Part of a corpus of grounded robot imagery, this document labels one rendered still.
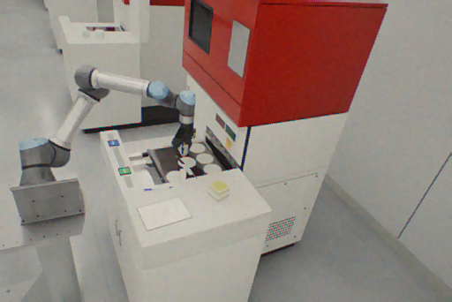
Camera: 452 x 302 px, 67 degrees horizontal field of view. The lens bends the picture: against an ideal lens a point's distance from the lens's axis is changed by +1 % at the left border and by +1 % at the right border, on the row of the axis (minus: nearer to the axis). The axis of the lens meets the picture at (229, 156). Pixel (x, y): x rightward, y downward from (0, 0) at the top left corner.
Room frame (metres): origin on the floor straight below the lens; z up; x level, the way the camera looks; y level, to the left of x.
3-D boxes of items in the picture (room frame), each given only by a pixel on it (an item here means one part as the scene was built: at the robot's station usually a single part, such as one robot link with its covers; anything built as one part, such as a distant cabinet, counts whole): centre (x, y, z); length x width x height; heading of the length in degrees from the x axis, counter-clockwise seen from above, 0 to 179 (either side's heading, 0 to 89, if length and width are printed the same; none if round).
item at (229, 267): (1.42, 0.28, 0.41); 0.97 x 0.64 x 0.82; 32
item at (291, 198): (2.00, -0.14, 0.41); 0.82 x 0.71 x 0.82; 32
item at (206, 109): (1.82, 0.14, 1.02); 0.82 x 0.03 x 0.40; 32
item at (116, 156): (1.40, 0.57, 0.89); 0.55 x 0.09 x 0.14; 32
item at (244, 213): (1.16, 0.11, 0.89); 0.62 x 0.35 x 0.14; 122
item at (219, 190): (1.22, 0.02, 1.00); 0.07 x 0.07 x 0.07; 47
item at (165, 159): (1.54, 0.23, 0.90); 0.34 x 0.34 x 0.01; 32
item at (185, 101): (1.49, 0.25, 1.29); 0.09 x 0.08 x 0.11; 81
